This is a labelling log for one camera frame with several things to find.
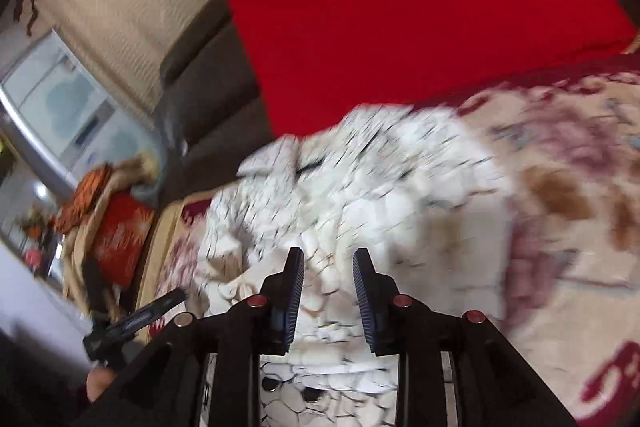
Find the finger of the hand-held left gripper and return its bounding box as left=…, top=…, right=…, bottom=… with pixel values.
left=81, top=258, right=105, bottom=324
left=114, top=288, right=189, bottom=339

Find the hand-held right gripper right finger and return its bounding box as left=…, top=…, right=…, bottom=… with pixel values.
left=352, top=248, right=581, bottom=427

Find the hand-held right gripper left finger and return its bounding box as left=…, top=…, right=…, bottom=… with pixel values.
left=75, top=248, right=305, bottom=427

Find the white crackle-print garment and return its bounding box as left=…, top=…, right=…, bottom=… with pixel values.
left=197, top=104, right=517, bottom=427

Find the person's left hand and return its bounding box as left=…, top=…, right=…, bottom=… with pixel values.
left=86, top=366, right=118, bottom=404

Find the red gold-print box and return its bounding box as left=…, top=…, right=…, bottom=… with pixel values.
left=92, top=194, right=157, bottom=289

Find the windowsill plant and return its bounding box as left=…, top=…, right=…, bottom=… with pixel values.
left=14, top=201, right=57, bottom=260

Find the orange patterned cloth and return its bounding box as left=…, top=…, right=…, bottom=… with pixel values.
left=51, top=166, right=117, bottom=230

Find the beige fluffy cloth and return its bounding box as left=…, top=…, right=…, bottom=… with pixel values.
left=61, top=151, right=163, bottom=310

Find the white refrigerator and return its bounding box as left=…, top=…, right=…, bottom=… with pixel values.
left=0, top=29, right=152, bottom=180

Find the dark grey headboard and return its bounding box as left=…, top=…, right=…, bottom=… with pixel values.
left=154, top=0, right=282, bottom=208

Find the floral plush blanket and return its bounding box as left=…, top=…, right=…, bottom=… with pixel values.
left=135, top=57, right=640, bottom=424

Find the red blanket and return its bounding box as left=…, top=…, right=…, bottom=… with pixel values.
left=222, top=0, right=639, bottom=138

